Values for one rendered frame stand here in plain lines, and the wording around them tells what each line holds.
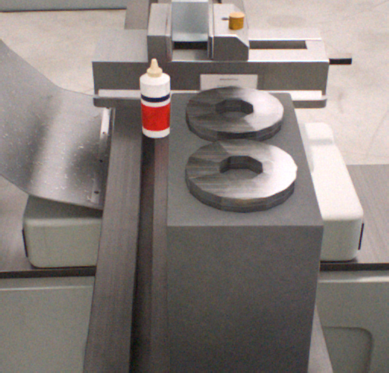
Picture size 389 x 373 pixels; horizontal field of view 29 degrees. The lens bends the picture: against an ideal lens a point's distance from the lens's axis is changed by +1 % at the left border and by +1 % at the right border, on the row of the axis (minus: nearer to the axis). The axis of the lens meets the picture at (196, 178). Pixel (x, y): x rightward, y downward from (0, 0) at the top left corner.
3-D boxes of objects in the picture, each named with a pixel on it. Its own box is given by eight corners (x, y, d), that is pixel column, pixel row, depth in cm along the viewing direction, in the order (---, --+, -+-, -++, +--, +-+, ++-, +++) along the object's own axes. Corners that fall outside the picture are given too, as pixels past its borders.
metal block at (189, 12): (207, 25, 114) (207, -14, 110) (207, 41, 109) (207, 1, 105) (173, 25, 114) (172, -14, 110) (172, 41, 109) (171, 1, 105)
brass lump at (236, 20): (243, 23, 108) (244, 11, 107) (244, 30, 106) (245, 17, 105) (228, 23, 108) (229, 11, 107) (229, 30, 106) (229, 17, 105)
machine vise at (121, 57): (314, 65, 122) (322, 0, 116) (327, 109, 109) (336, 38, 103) (103, 64, 122) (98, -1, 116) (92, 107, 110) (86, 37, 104)
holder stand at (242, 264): (279, 238, 84) (292, 78, 73) (307, 395, 65) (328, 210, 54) (173, 238, 84) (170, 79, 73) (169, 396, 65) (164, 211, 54)
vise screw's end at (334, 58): (349, 62, 114) (350, 51, 113) (351, 67, 113) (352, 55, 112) (323, 62, 114) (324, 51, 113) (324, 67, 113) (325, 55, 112)
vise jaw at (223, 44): (245, 27, 117) (245, 3, 115) (248, 61, 107) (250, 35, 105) (207, 27, 117) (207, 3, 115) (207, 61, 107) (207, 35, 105)
